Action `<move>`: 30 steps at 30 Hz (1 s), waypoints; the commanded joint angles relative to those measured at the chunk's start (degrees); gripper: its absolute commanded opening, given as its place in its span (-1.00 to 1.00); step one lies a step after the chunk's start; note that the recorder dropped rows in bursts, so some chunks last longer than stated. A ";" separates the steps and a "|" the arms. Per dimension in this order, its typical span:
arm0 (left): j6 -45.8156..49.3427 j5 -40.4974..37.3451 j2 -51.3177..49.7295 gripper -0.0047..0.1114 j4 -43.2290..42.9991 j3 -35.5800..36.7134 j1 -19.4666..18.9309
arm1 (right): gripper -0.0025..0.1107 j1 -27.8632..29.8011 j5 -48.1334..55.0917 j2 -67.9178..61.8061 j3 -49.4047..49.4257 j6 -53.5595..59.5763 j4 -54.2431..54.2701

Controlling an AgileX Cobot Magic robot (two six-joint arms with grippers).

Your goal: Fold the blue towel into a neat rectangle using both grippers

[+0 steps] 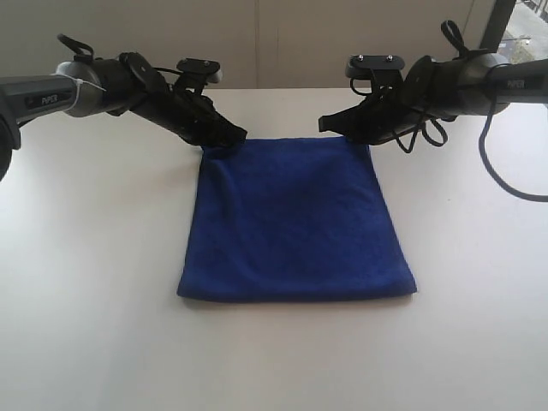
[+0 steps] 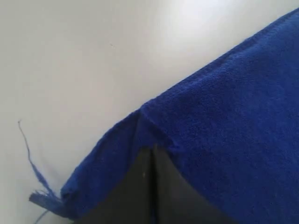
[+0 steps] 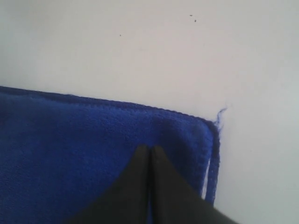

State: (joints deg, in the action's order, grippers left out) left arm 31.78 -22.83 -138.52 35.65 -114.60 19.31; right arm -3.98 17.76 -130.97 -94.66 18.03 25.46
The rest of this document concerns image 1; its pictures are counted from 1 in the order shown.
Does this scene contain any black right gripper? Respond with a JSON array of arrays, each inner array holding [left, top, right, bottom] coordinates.
[[318, 55, 441, 145]]

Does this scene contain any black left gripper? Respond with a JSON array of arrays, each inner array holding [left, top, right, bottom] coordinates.
[[118, 52, 247, 147]]

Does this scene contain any blue towel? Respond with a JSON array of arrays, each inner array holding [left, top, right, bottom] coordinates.
[[177, 137, 417, 303]]

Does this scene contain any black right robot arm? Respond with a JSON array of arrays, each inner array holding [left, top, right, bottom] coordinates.
[[319, 51, 547, 146]]

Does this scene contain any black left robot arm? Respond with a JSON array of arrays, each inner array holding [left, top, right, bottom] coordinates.
[[1, 52, 247, 174]]

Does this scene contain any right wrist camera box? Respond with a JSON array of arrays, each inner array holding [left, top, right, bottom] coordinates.
[[345, 55, 405, 84]]

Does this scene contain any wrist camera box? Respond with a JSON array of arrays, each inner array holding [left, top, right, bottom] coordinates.
[[345, 55, 405, 84], [176, 58, 223, 88]]

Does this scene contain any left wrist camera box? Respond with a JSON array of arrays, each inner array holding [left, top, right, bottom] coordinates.
[[176, 58, 223, 88]]

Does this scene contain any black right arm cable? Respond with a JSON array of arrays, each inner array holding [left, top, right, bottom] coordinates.
[[348, 19, 548, 202]]

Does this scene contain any dark window frame post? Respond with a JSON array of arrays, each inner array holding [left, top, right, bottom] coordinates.
[[479, 0, 516, 52]]

